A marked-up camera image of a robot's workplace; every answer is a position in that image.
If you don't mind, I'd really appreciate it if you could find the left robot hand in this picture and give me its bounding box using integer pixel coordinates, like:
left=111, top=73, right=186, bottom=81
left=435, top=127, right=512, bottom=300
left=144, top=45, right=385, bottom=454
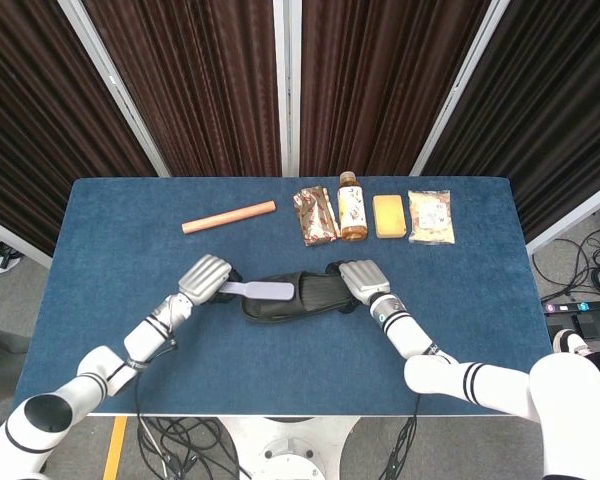
left=177, top=253, right=244, bottom=305

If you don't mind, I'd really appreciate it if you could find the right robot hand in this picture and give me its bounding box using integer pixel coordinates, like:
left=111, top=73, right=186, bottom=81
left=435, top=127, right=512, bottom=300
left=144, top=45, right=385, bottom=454
left=324, top=258, right=392, bottom=315

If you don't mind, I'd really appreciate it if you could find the black slipper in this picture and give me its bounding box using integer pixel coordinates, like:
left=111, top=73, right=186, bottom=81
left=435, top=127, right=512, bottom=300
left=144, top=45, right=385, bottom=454
left=241, top=269, right=361, bottom=325

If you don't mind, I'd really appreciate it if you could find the lavender plastic brush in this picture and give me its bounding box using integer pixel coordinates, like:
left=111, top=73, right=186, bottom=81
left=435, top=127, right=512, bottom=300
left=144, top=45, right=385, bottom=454
left=219, top=280, right=296, bottom=304

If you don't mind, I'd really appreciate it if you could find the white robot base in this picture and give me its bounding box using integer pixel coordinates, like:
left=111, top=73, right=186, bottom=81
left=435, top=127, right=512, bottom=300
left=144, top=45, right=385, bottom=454
left=219, top=415, right=361, bottom=480

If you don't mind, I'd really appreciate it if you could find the wooden rolling pin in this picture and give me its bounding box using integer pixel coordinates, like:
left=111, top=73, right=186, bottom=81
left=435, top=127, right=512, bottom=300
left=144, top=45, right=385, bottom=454
left=181, top=200, right=278, bottom=235

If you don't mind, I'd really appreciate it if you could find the yellow sponge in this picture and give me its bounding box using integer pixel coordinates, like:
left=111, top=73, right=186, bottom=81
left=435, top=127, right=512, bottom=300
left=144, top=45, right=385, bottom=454
left=372, top=194, right=409, bottom=239

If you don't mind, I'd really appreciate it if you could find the amber tea bottle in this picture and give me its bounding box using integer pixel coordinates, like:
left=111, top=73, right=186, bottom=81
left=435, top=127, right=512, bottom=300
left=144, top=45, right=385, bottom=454
left=336, top=170, right=370, bottom=243

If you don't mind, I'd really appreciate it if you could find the brown foil snack packet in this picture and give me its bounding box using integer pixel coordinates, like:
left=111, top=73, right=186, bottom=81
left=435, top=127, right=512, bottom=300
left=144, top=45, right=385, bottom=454
left=292, top=185, right=341, bottom=248

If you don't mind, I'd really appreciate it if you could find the clear bag of snacks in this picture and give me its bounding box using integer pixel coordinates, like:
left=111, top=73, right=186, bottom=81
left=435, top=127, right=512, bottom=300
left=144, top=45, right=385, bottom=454
left=407, top=188, right=456, bottom=246

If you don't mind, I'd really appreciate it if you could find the blue table cloth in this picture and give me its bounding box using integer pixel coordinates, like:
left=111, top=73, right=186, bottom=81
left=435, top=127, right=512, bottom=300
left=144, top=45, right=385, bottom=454
left=12, top=177, right=556, bottom=417

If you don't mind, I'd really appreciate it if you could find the brown curtain screen panel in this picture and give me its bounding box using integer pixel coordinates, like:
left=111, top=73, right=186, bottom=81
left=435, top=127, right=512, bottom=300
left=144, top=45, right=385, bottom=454
left=0, top=0, right=171, bottom=269
left=57, top=0, right=294, bottom=179
left=412, top=0, right=600, bottom=256
left=274, top=0, right=511, bottom=177

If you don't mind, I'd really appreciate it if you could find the black numbered foot pedal board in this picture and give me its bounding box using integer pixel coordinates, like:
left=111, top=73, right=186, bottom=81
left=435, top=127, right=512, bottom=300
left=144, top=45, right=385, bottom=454
left=543, top=298, right=600, bottom=342

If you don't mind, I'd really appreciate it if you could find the black floor cable bundle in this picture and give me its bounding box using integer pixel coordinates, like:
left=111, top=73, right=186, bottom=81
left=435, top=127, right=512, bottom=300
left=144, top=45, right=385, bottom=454
left=137, top=417, right=244, bottom=480
left=532, top=199, right=600, bottom=301

